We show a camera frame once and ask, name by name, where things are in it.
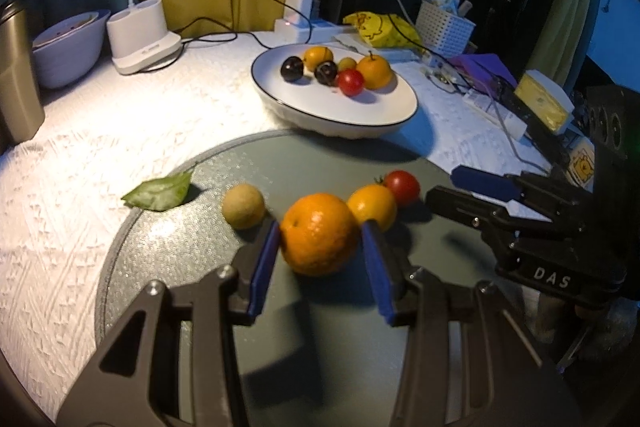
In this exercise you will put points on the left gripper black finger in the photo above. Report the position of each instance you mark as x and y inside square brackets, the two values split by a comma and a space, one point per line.
[493, 221]

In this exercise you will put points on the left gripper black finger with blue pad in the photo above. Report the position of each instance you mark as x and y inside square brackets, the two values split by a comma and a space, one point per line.
[503, 373]
[170, 359]

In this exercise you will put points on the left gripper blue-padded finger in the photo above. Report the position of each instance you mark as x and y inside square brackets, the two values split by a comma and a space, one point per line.
[490, 184]

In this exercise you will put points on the red cherry tomato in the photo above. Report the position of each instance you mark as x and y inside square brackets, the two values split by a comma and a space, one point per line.
[403, 185]
[350, 82]

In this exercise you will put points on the small orange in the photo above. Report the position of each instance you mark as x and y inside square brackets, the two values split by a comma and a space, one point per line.
[374, 202]

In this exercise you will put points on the orange with stem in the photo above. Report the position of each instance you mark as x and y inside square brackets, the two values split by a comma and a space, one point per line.
[375, 70]

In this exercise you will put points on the tan longan fruit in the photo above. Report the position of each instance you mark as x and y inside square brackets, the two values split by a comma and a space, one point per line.
[243, 206]

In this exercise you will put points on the large mandarin orange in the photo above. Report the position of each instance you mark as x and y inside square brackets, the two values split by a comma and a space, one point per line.
[319, 235]

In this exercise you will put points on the red cherry tomato front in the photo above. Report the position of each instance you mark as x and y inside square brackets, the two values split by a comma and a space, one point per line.
[350, 82]

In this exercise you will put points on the small yellow-green fruit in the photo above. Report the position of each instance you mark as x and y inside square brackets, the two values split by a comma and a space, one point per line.
[346, 63]

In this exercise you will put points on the dark cherry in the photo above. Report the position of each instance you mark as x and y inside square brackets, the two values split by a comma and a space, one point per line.
[326, 73]
[292, 69]

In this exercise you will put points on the small orange kumquat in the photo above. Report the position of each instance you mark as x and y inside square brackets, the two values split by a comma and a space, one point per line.
[315, 55]

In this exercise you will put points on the yellow tissue box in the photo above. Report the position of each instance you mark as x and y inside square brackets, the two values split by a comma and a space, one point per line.
[546, 99]

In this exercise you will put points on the purple cloth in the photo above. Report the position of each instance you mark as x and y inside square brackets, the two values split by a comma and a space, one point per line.
[487, 71]

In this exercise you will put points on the green curtain right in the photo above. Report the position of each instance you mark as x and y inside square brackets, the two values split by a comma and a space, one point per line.
[557, 44]

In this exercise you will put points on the round grey placemat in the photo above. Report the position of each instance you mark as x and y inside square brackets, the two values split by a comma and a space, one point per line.
[320, 354]

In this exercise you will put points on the white woven basket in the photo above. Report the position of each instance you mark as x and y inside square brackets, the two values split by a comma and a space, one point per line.
[444, 27]

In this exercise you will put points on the green leaf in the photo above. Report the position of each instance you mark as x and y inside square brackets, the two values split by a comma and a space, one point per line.
[160, 194]

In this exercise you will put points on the white shallow bowl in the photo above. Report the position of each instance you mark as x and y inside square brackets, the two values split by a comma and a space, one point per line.
[326, 110]

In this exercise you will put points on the yellow snack bag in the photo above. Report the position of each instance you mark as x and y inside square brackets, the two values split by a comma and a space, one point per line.
[384, 31]

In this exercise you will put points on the white lace tablecloth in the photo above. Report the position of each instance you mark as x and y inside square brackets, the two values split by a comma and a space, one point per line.
[61, 192]

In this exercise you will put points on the white power strip with charger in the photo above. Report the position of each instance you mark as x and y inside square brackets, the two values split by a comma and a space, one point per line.
[297, 26]

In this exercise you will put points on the steel tumbler with lid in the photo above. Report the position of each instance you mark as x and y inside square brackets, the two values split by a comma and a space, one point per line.
[22, 113]

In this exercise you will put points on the lavender mixing bowl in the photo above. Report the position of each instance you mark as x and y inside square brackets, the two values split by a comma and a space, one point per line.
[66, 51]

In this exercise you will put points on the white desk lamp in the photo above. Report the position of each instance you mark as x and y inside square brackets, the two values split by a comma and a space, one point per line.
[139, 38]

